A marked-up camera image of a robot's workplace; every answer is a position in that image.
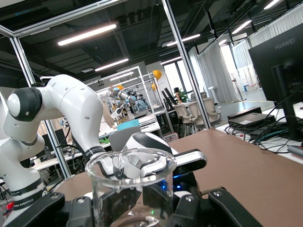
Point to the black Huawei monitor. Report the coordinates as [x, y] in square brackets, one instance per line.
[272, 61]

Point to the teal storage box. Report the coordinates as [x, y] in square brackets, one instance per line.
[129, 124]

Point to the green potted plant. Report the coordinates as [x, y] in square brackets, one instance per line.
[181, 94]

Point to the blue grey robot arm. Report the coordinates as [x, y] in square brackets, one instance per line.
[123, 99]

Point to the yellow safety helmet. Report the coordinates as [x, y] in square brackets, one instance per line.
[154, 86]
[157, 74]

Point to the clear glass measuring beaker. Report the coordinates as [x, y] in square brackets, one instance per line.
[130, 179]

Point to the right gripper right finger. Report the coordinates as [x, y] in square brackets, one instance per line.
[213, 212]

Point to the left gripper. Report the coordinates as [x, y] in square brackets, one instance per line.
[185, 183]

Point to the black flat device box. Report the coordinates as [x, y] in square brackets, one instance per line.
[260, 121]
[246, 112]

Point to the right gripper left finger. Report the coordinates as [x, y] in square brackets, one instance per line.
[47, 210]

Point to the white pleated curtain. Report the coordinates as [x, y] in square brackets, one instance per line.
[217, 71]

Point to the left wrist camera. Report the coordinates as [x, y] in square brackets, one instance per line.
[191, 160]

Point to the brown table mat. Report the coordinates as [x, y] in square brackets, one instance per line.
[236, 170]

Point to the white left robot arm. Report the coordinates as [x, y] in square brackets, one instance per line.
[71, 101]

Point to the white office chair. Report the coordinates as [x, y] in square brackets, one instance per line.
[208, 111]
[184, 116]

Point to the person in blue clothes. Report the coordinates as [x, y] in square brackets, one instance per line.
[142, 104]

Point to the ceiling tube light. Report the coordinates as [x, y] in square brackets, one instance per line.
[87, 34]
[273, 4]
[111, 65]
[242, 27]
[183, 40]

